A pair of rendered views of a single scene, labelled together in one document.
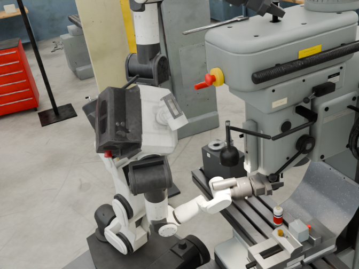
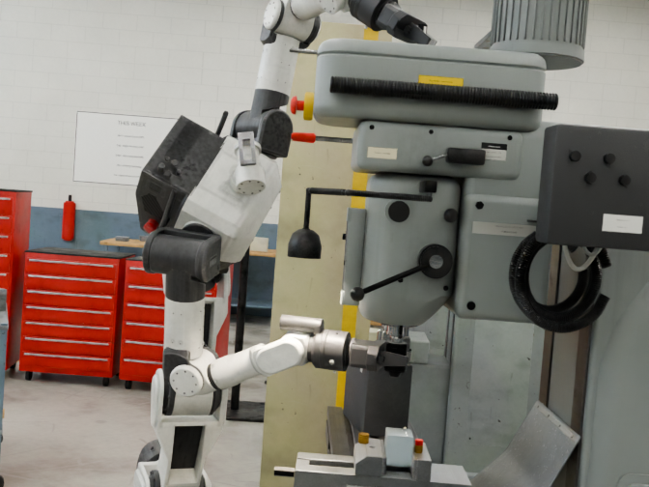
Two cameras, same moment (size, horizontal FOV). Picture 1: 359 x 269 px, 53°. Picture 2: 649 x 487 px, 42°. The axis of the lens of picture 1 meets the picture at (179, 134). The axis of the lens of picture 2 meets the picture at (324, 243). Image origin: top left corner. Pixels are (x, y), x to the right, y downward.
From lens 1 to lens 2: 1.20 m
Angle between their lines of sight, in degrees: 33
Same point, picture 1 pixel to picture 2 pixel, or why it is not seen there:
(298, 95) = (419, 155)
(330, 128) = (491, 250)
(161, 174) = (193, 244)
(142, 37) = (261, 78)
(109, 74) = (299, 272)
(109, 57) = not seen: hidden behind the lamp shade
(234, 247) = not seen: outside the picture
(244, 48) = (329, 43)
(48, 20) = not seen: hidden behind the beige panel
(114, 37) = (326, 211)
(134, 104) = (207, 149)
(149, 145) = (199, 205)
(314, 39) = (449, 66)
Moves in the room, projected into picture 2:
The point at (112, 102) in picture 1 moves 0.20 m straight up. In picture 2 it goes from (176, 133) to (182, 48)
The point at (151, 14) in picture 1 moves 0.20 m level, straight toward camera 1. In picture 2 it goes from (282, 49) to (250, 33)
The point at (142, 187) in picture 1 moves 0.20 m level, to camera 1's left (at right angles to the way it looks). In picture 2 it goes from (158, 252) to (82, 244)
